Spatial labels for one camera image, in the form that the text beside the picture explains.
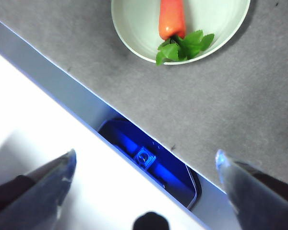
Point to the light green plate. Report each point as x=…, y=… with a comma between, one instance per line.
x=134, y=28

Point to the black round knob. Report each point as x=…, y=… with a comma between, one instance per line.
x=151, y=221

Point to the orange carrot with green leaves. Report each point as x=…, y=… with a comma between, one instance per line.
x=171, y=16

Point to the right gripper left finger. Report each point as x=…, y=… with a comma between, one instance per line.
x=33, y=203

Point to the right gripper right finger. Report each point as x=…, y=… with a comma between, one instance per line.
x=261, y=201

